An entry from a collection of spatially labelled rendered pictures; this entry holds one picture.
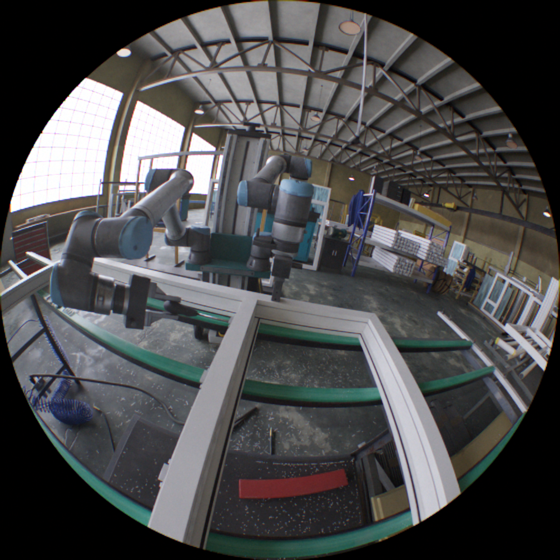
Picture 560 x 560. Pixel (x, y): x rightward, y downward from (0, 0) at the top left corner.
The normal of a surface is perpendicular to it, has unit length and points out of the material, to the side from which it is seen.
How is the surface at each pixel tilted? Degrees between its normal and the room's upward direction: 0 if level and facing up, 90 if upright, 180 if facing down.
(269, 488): 0
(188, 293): 90
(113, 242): 89
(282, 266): 90
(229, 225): 90
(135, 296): 73
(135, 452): 0
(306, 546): 0
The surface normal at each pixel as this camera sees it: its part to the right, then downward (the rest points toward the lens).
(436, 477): -0.98, -0.18
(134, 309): 0.80, 0.08
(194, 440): 0.18, -0.90
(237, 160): 0.15, 0.41
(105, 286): 0.77, -0.47
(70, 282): 0.84, -0.18
